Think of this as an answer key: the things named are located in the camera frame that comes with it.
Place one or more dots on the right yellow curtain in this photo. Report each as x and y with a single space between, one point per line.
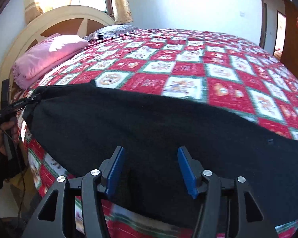
121 12

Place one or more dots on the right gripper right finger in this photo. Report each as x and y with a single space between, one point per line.
245 218

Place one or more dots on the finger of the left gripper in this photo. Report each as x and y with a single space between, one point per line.
21 104

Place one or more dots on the black pants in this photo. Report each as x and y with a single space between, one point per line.
81 125

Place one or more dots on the brown wooden door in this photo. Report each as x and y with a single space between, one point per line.
290 51

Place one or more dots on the cream wooden headboard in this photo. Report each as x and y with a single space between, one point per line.
68 20

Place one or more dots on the left hand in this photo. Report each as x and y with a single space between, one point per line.
13 128

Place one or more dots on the left yellow curtain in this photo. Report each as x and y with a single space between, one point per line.
37 0

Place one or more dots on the striped pillow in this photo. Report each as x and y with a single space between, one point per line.
111 31

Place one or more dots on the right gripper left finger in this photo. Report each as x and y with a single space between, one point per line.
55 214

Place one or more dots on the pink folded blanket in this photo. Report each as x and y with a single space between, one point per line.
45 55

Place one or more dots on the yellow curtain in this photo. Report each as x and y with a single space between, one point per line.
121 12
37 0

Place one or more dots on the red patchwork bedspread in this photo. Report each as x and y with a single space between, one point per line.
207 67

